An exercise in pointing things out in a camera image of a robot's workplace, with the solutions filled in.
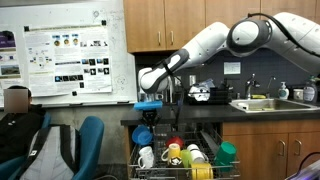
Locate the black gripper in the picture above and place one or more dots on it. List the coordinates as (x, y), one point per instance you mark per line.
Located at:
(150, 115)

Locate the blue plastic bowl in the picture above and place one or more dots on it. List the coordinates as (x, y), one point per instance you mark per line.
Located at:
(141, 136)

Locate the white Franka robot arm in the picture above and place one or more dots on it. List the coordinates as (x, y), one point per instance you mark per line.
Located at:
(206, 40)

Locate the red plastic bowl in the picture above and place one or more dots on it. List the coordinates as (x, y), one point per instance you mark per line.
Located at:
(175, 141)

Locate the blue cup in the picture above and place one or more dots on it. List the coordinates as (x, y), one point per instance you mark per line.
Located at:
(148, 106)

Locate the white mug blue print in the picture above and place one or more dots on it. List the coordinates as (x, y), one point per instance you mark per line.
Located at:
(146, 156)

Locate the yellow mug white base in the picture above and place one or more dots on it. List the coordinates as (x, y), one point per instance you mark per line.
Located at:
(173, 151)

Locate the lime green cup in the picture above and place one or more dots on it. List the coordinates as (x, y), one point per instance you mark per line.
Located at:
(185, 157)

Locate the white mug black band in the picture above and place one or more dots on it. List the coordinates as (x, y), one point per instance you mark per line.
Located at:
(196, 155)

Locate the clear plastic bag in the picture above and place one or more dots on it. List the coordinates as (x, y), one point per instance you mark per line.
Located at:
(200, 93)

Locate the blue chair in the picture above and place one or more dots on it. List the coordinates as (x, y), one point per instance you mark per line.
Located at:
(8, 170)
(90, 140)

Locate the large yellow cup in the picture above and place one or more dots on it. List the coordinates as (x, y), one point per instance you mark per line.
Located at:
(201, 171)

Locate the black dish drainer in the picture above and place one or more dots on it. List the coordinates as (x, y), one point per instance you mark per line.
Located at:
(220, 95)

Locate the whiteboard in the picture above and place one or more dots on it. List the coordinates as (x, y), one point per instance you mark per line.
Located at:
(123, 50)

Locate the green plastic cup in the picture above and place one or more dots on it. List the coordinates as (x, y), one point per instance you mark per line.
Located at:
(225, 153)

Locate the large white research poster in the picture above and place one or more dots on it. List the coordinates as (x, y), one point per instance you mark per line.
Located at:
(66, 60)

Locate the chrome faucet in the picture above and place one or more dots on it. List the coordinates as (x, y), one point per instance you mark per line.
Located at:
(249, 88)

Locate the grey black backpack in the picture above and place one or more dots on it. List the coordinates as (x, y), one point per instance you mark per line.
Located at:
(50, 156)

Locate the wooden base cabinet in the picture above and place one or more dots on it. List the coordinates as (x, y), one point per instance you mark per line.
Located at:
(253, 150)

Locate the yellow sponge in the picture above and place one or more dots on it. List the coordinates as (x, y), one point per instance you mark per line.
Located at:
(259, 96)

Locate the thin chrome tap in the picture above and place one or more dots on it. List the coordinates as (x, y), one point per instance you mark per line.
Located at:
(268, 90)

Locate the seated person black hoodie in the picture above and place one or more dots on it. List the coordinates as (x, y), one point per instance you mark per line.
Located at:
(20, 133)

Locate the steel sink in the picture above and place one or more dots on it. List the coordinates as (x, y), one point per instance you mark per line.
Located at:
(283, 105)

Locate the white soap pump bottle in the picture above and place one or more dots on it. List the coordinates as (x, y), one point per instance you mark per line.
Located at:
(283, 93)

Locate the small white jar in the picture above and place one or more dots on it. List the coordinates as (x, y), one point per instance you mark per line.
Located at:
(298, 95)

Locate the small purple poster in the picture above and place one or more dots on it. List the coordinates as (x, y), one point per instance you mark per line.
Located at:
(9, 60)

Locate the dark dish soap bottle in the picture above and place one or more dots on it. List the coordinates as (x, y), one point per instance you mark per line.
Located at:
(310, 93)

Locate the white purple object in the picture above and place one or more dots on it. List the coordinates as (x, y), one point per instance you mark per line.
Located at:
(310, 173)

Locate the white wall outlet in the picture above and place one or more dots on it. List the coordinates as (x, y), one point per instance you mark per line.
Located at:
(192, 80)

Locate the white wall sign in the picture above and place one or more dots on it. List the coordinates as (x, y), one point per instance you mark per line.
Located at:
(232, 68)

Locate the wooden wall cabinet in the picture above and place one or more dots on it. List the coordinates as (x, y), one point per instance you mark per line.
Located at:
(143, 23)

